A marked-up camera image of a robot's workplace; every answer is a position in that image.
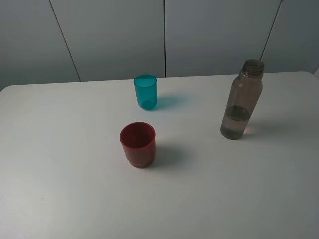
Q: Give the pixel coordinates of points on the teal translucent plastic cup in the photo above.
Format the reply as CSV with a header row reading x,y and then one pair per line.
x,y
146,91

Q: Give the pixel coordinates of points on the brown translucent plastic bottle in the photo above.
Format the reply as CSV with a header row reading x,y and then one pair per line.
x,y
244,94

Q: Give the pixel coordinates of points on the red plastic cup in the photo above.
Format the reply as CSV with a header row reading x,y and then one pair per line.
x,y
138,142

